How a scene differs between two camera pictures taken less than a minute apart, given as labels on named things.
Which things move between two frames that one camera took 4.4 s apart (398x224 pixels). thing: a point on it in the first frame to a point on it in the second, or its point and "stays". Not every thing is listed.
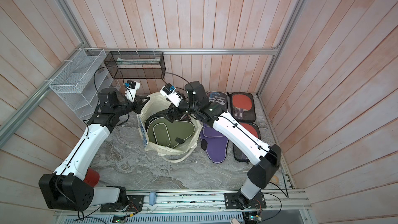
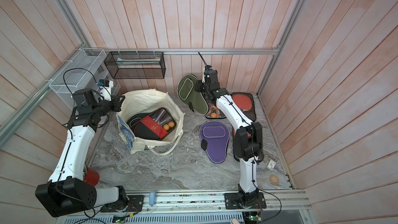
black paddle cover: (149, 119) to (135, 117)
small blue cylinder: (152, 198) stays
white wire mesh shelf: (80, 83) stays
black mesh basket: (136, 65) stays
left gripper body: (137, 107) to (115, 107)
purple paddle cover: (214, 143) stays
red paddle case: (242, 108) stays
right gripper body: (175, 112) to (201, 87)
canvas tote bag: (156, 102) to (150, 119)
